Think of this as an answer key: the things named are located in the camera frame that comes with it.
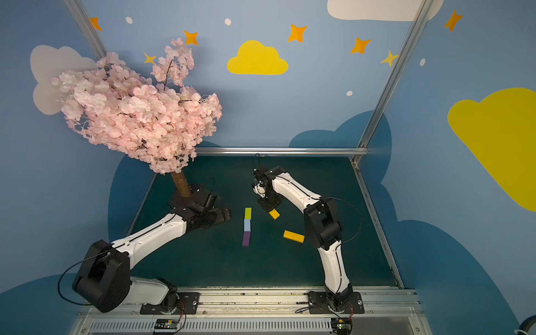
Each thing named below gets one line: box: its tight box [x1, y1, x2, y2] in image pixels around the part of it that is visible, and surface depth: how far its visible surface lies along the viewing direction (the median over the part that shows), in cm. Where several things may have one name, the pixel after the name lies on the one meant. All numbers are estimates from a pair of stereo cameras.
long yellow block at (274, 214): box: [268, 208, 281, 220], surface depth 92 cm
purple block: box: [242, 231, 251, 247], surface depth 92 cm
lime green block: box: [244, 207, 252, 220], surface depth 100 cm
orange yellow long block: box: [283, 229, 305, 243], surface depth 92 cm
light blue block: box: [243, 219, 251, 232], surface depth 95 cm
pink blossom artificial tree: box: [51, 38, 222, 199], surface depth 67 cm
